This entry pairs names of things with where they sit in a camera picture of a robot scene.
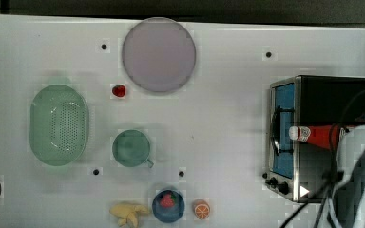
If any red ketchup bottle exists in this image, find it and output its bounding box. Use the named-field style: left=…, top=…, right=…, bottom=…
left=288, top=125, right=353, bottom=150

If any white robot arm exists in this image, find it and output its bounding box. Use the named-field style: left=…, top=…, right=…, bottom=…
left=326, top=125, right=365, bottom=228

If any black toaster oven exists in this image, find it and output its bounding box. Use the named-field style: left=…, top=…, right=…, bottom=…
left=263, top=75, right=365, bottom=202

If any grey round plate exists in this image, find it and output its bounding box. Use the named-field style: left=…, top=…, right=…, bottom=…
left=122, top=17, right=196, bottom=93

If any red toy strawberry in bowl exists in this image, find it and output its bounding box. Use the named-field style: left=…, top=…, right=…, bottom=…
left=160, top=193, right=176, bottom=208

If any blue bowl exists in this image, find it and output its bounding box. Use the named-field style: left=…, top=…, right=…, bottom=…
left=152, top=189, right=185, bottom=223

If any orange slice toy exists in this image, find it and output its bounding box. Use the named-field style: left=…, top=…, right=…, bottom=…
left=193, top=199, right=210, bottom=220

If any yellow banana toy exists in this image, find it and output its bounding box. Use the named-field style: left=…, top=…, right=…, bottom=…
left=109, top=203, right=150, bottom=228

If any green oval colander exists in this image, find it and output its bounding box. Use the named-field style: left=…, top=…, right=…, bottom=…
left=29, top=78, right=89, bottom=167

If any green cup with handle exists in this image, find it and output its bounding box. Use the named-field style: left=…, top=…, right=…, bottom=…
left=112, top=129, right=154, bottom=168

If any black cable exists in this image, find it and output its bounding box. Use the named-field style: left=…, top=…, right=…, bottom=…
left=279, top=85, right=365, bottom=228

